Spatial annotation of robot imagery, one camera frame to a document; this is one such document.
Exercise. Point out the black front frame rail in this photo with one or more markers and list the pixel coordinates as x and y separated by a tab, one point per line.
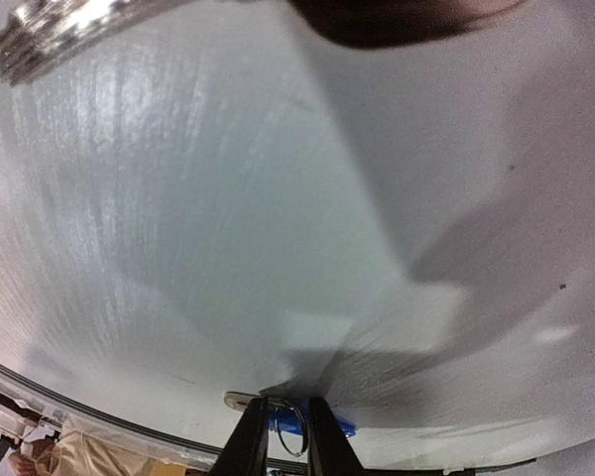
185	446

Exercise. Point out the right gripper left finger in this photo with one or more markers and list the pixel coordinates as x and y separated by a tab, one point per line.
258	442

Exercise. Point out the key with blue tag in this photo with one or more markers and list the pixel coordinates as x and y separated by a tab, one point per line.
283	416

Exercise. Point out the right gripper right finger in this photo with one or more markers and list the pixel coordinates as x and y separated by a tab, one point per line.
329	452

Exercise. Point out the metal ring plate with keyrings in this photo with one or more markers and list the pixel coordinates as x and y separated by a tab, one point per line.
37	33

